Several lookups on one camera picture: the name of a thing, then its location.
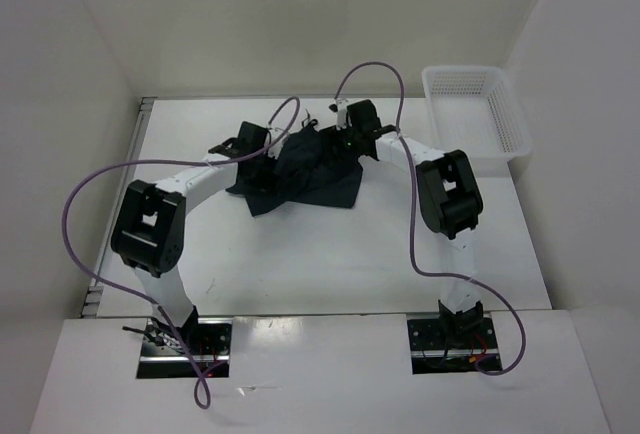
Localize aluminium table edge rail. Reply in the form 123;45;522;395
80;96;158;319

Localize white plastic mesh basket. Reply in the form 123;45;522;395
422;65;532;162

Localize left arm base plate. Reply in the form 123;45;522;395
124;318;233;380

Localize dark navy shorts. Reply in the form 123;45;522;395
226;126;363;217

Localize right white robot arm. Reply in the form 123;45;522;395
326;99;484;350

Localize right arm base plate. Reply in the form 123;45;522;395
406;313;502;375

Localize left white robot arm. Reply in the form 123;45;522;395
110;122;271;354

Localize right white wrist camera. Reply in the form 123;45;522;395
329;98;349;130

